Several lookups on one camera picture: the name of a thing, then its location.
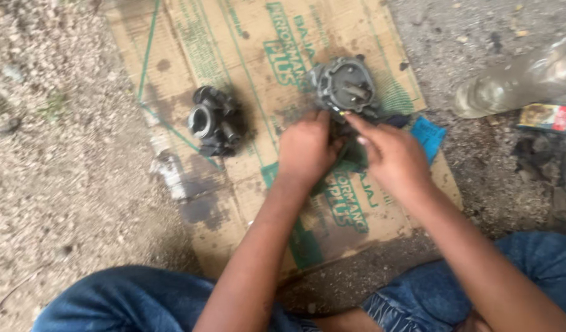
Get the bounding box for person's left hand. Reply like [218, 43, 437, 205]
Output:
[277, 110, 345, 185]

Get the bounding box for person's right hand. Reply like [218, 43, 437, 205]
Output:
[344, 113, 435, 200]

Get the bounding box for dark green rag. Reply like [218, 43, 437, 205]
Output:
[311, 121, 410, 196]

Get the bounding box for grey carburetor top cover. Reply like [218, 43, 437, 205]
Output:
[309, 54, 381, 121]

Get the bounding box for printed brown cardboard sheet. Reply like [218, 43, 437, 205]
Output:
[105, 0, 464, 279]

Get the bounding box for blue cloth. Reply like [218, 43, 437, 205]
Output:
[410, 115, 447, 165]

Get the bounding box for dark carburetor body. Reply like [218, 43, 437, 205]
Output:
[187, 85, 247, 158]

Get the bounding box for person's blue jeans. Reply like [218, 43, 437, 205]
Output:
[30, 231, 566, 332]

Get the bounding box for clear plastic bottle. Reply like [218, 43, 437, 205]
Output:
[453, 29, 566, 120]

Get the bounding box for colourful small packet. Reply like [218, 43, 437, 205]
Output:
[517, 103, 566, 135]

